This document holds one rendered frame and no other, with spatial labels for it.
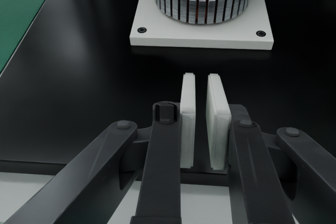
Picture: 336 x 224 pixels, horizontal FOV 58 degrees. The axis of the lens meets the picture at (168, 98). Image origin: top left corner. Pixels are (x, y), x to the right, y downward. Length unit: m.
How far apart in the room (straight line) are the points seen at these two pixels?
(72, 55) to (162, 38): 0.10
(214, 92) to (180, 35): 0.17
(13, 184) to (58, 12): 0.21
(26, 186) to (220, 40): 0.23
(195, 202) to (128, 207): 0.05
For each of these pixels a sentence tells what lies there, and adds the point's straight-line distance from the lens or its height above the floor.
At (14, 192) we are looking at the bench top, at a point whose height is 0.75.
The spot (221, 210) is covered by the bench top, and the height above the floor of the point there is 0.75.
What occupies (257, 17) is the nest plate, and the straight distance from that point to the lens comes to 0.36.
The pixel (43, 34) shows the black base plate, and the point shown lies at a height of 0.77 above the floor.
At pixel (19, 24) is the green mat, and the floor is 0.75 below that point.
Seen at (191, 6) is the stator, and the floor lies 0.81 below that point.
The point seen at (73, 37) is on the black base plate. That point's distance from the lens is 0.36.
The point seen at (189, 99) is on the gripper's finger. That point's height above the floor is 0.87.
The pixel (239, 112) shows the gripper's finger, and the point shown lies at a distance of 0.16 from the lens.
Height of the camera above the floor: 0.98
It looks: 50 degrees down
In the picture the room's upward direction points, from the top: 2 degrees counter-clockwise
